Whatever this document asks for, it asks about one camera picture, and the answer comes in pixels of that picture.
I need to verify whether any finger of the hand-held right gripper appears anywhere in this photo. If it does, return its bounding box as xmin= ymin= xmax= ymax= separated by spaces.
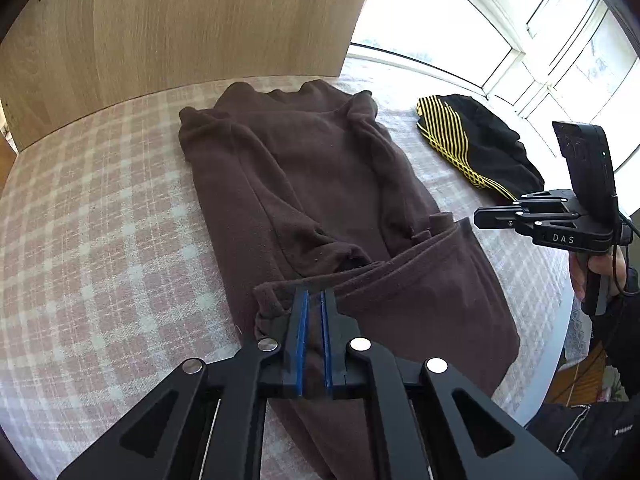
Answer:
xmin=474 ymin=201 xmax=537 ymax=235

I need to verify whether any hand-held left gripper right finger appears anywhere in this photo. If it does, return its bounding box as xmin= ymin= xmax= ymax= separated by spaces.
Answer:
xmin=321 ymin=288 xmax=580 ymax=480

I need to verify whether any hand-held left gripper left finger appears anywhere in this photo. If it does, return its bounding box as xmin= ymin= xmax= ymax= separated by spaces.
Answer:
xmin=56 ymin=289 xmax=311 ymax=480

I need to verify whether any black garment with yellow stripes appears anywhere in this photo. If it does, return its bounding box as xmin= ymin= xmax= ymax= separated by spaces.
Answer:
xmin=415 ymin=93 xmax=546 ymax=206

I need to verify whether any brown sweater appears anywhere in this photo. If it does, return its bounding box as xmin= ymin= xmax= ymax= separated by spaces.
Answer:
xmin=178 ymin=79 xmax=522 ymax=480

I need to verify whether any person's right forearm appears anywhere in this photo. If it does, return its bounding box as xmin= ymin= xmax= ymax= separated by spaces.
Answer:
xmin=590 ymin=267 xmax=640 ymax=401

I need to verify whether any person's right hand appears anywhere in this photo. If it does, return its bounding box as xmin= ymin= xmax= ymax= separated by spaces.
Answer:
xmin=570 ymin=248 xmax=629 ymax=301

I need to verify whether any pink plaid blanket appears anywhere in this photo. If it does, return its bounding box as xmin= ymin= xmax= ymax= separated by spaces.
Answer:
xmin=0 ymin=57 xmax=576 ymax=480

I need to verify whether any black jacket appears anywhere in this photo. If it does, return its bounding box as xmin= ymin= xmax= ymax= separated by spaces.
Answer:
xmin=527 ymin=400 xmax=636 ymax=480

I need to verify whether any light wooden board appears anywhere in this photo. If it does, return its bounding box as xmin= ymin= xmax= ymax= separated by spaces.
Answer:
xmin=0 ymin=0 xmax=383 ymax=153

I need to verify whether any black cable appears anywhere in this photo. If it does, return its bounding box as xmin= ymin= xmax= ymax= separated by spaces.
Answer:
xmin=602 ymin=210 xmax=640 ymax=306

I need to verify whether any white window frame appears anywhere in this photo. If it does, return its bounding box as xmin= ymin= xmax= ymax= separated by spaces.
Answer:
xmin=347 ymin=0 xmax=640 ymax=171

